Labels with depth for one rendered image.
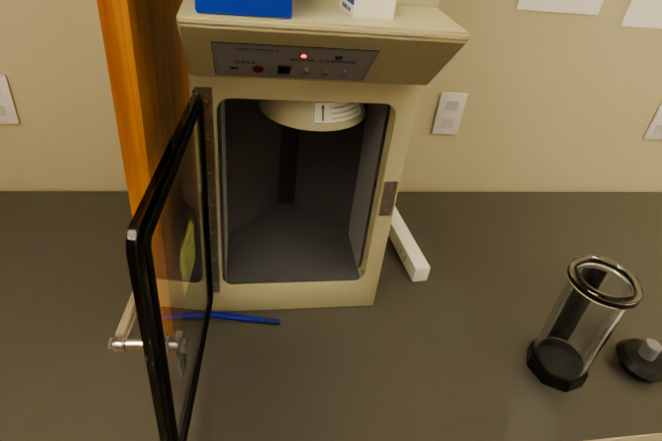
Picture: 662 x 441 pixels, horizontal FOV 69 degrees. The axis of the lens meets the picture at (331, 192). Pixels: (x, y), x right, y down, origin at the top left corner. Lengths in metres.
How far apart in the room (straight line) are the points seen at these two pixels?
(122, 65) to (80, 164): 0.73
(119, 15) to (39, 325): 0.61
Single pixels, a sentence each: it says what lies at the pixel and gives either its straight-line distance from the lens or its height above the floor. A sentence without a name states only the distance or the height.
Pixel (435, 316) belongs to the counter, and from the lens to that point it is 1.00.
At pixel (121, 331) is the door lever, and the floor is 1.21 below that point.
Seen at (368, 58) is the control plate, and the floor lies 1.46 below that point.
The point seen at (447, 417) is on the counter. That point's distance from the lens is 0.87.
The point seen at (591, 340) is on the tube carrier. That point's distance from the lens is 0.90.
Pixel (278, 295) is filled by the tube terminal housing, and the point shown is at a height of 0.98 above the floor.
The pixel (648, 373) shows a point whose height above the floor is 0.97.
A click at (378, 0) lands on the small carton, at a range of 0.58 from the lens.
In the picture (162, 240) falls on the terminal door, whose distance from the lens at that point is 0.51.
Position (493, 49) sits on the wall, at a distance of 1.26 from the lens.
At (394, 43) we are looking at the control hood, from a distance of 0.58.
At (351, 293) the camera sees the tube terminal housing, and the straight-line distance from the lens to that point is 0.95.
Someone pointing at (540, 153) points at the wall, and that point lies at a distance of 1.47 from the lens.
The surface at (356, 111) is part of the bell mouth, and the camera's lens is 0.77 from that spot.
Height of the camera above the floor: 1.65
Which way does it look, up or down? 34 degrees down
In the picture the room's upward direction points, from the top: 7 degrees clockwise
